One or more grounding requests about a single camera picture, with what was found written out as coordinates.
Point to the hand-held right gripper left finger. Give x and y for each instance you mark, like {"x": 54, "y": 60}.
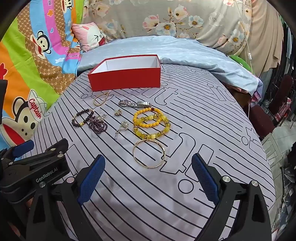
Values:
{"x": 91, "y": 179}

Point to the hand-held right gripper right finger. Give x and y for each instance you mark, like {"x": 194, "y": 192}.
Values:
{"x": 204, "y": 178}

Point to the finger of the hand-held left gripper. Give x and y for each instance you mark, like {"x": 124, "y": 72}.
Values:
{"x": 23, "y": 148}
{"x": 54, "y": 148}

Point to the purple bead strand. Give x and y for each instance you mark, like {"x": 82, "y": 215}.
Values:
{"x": 97, "y": 127}

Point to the gold bangle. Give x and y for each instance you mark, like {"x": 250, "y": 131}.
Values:
{"x": 133, "y": 154}

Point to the red cardboard box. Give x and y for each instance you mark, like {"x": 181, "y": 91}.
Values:
{"x": 126, "y": 76}

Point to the grey striped bedsheet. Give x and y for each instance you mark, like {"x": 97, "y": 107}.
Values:
{"x": 185, "y": 120}

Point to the gold flower brooch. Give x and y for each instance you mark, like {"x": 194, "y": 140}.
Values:
{"x": 118, "y": 112}

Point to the silver wristwatch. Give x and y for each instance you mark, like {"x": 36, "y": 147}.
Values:
{"x": 126, "y": 103}

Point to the colourful monkey printed blanket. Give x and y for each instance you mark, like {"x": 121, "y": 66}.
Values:
{"x": 34, "y": 64}

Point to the dark red chair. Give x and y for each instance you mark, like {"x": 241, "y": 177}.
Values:
{"x": 268, "y": 111}

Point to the pink cartoon pillow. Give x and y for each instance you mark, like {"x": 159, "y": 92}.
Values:
{"x": 91, "y": 37}

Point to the green plastic item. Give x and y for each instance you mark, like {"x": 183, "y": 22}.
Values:
{"x": 241, "y": 61}

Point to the light blue blanket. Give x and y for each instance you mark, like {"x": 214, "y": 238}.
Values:
{"x": 189, "y": 54}

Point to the hanging clothes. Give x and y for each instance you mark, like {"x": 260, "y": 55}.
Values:
{"x": 288, "y": 46}

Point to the floral grey quilt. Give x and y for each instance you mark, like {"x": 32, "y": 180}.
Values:
{"x": 185, "y": 18}

